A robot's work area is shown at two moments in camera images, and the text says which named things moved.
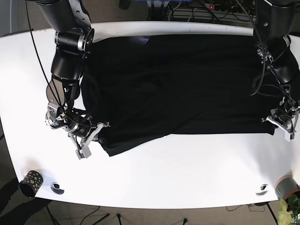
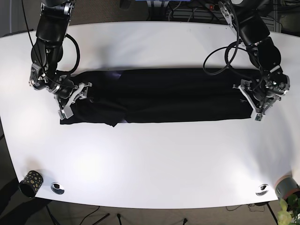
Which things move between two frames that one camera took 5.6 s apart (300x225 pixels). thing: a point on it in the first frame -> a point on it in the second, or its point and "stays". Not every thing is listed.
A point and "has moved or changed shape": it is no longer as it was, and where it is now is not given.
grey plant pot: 285,186 stays
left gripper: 83,152 -> 68,95
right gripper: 285,120 -> 261,97
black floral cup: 31,183 stays
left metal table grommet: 55,187 stays
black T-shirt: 146,87 has moved or changed shape
